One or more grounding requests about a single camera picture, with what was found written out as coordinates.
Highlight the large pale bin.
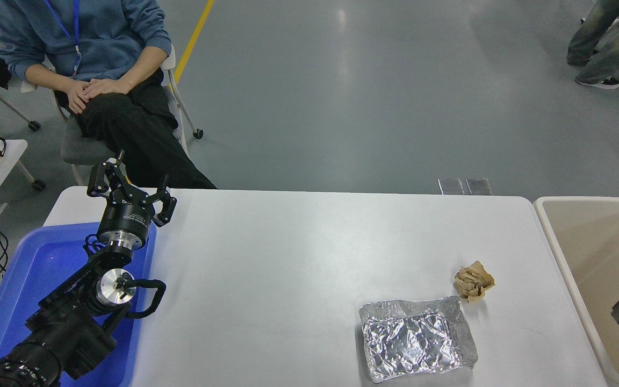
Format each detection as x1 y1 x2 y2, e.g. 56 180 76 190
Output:
534 196 619 387

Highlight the blue lanyard with badge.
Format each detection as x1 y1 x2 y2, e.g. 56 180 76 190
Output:
45 0 83 77

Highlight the grey white wheeled chair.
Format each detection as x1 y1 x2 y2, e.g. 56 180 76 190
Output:
21 46 204 187

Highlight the silver foil tray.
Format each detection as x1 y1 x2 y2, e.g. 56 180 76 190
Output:
358 295 479 384

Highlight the seated person's left hand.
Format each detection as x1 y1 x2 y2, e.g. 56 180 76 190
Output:
81 78 132 103

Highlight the seated person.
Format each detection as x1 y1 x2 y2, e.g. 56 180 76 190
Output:
0 0 218 190

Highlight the seated person's right hand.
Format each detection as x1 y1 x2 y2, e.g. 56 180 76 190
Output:
66 80 93 115

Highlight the metal floor cover plate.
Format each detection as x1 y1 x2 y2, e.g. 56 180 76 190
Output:
438 178 465 196
466 177 494 196

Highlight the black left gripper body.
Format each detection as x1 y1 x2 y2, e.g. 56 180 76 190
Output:
98 189 156 238

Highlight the crumpled tan paper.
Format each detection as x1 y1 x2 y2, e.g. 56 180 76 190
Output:
454 261 496 304

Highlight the blue plastic tray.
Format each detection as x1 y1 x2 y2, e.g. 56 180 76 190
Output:
0 221 157 387

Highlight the person in pale trousers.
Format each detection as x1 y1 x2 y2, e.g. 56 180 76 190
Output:
566 0 619 90

